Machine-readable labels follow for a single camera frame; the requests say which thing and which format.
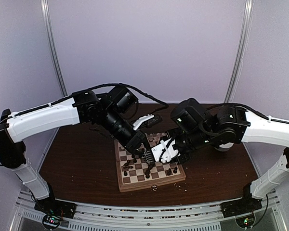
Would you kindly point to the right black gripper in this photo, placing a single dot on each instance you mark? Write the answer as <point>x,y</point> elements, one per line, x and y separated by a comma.
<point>184,160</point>

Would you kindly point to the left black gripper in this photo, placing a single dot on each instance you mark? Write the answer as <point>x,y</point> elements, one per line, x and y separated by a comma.
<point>134,142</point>

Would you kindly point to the wooden chess board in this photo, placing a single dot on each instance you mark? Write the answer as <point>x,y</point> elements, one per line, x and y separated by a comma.
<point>133,179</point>

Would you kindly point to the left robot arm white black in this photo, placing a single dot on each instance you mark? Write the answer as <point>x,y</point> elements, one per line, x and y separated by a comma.
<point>79,108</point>

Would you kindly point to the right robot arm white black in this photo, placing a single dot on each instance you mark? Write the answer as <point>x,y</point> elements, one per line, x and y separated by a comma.
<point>234,123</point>

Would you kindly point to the white chess pieces row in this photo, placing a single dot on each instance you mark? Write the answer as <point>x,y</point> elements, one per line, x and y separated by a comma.
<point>155,137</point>

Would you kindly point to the dark queen chess piece lying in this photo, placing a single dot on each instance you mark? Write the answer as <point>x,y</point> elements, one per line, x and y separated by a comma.
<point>127,165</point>

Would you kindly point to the white bowl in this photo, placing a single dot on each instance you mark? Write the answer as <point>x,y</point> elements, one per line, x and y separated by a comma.
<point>224,147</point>

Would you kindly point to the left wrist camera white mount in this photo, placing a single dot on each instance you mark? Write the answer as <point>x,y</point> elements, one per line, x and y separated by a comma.
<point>147,121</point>

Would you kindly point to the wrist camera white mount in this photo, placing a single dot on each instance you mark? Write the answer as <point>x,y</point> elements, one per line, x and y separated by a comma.
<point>164,152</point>
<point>147,121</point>

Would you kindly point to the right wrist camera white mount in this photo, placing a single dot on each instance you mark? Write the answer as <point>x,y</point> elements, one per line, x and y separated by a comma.
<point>164,152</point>

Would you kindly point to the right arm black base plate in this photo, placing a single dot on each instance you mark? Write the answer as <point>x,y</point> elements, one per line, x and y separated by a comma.
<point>239,207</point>

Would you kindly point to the front aluminium rail base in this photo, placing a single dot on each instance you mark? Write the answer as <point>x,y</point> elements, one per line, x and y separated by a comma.
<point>198,217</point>

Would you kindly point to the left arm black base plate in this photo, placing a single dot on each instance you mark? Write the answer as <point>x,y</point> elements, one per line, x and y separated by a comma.
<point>59,209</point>

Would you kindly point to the right aluminium frame post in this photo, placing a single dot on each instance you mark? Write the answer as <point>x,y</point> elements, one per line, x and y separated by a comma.
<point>242,45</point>

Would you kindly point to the aluminium frame post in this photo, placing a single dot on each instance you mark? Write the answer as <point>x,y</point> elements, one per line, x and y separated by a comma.
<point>54,56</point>
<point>242,45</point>

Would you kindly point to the left aluminium frame post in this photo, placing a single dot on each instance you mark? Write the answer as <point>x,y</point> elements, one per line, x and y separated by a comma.
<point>54,56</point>

